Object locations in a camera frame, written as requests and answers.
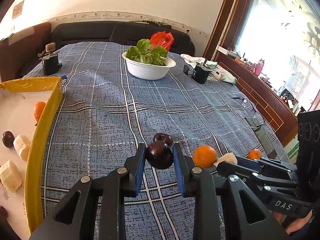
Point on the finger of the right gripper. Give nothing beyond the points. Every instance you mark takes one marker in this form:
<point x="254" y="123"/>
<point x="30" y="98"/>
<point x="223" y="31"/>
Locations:
<point x="264" y="167"/>
<point x="261" y="185"/>

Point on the person's right hand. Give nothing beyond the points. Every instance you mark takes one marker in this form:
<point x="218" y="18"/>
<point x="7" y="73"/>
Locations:
<point x="295" y="225"/>

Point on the pink bottle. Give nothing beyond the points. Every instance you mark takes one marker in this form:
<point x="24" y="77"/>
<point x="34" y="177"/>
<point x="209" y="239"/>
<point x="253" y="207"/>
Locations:
<point x="258" y="67"/>

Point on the small wall plaque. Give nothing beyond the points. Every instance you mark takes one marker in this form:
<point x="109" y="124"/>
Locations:
<point x="17" y="10"/>

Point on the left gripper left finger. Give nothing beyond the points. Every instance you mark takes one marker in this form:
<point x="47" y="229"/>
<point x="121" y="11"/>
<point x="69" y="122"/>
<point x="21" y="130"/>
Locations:
<point x="95" y="204"/>

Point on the left black holder with cork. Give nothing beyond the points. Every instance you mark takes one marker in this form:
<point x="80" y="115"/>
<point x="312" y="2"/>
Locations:
<point x="50" y="59"/>

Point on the maroon armchair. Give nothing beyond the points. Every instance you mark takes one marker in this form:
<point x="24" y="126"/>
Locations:
<point x="19" y="52"/>

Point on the blue plaid tablecloth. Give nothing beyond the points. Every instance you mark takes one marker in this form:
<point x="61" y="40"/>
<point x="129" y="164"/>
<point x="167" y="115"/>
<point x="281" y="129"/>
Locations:
<point x="105" y="113"/>

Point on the wooden window cabinet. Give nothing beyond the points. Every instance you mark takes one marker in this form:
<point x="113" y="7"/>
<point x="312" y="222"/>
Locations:
<point x="272" y="108"/>

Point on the large sugarcane piece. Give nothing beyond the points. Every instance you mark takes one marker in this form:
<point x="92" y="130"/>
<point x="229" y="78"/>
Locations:
<point x="228" y="157"/>

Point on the black sofa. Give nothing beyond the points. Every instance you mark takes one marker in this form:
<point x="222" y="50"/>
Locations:
<point x="125" y="33"/>

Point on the small sugarcane piece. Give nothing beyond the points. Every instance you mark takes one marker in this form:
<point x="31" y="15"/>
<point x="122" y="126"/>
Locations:
<point x="22" y="146"/>

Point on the white green cloth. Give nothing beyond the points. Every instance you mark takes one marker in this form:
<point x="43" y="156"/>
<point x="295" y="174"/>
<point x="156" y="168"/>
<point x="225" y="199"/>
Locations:
<point x="218" y="72"/>

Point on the dark plum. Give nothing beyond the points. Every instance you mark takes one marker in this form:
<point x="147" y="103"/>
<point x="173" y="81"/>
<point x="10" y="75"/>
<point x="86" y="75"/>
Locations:
<point x="8" y="139"/>
<point x="159" y="155"/>
<point x="163" y="137"/>

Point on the red plastic bag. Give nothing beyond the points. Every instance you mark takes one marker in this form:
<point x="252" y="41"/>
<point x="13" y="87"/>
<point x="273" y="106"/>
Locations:
<point x="162" y="39"/>

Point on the white bowl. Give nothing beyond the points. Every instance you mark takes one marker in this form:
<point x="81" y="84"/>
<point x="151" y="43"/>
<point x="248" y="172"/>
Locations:
<point x="148" y="71"/>

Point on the mandarin with green leaf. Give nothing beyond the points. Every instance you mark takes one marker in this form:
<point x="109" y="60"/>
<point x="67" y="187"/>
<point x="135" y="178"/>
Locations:
<point x="38" y="109"/>

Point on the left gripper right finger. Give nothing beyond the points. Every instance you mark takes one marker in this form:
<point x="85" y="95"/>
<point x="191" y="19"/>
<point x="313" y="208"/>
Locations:
<point x="227" y="200"/>

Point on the green lettuce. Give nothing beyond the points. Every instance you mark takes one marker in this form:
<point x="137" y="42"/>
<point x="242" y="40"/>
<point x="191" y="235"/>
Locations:
<point x="146" y="52"/>

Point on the yellow rimmed white tray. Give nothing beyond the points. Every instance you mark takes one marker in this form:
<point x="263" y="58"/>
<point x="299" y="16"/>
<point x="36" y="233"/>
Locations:
<point x="18" y="98"/>

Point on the smartphone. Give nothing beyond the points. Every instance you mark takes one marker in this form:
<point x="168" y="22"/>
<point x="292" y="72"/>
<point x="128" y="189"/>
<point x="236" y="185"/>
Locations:
<point x="262" y="137"/>

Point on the right black cup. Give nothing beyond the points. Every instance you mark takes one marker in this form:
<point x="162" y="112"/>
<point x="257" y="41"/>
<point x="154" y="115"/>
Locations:
<point x="201" y="72"/>

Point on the eyeglasses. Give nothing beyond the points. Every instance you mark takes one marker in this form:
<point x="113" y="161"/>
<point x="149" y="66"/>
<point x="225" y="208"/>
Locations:
<point x="253" y="113"/>

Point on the mandarin orange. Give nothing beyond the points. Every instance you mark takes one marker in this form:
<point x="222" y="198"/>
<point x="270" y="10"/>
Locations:
<point x="205" y="156"/>
<point x="254" y="154"/>

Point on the wrinkled red jujube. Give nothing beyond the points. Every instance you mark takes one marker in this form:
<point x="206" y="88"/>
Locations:
<point x="3" y="212"/>

